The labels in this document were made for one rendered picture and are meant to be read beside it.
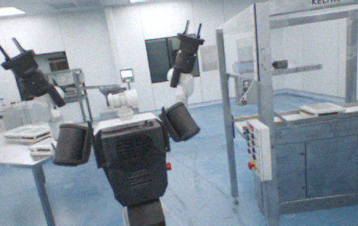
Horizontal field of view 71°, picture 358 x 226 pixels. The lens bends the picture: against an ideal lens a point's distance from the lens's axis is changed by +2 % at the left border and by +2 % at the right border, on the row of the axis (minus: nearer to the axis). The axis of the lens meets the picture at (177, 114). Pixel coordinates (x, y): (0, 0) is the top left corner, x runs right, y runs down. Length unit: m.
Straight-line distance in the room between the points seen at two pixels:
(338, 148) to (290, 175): 0.44
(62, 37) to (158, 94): 2.81
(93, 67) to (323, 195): 5.88
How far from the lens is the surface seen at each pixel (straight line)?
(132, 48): 6.90
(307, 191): 2.49
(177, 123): 1.01
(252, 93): 1.94
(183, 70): 1.14
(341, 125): 2.34
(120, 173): 0.89
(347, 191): 2.66
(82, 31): 7.05
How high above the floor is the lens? 1.46
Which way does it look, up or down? 13 degrees down
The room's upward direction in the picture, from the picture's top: 8 degrees counter-clockwise
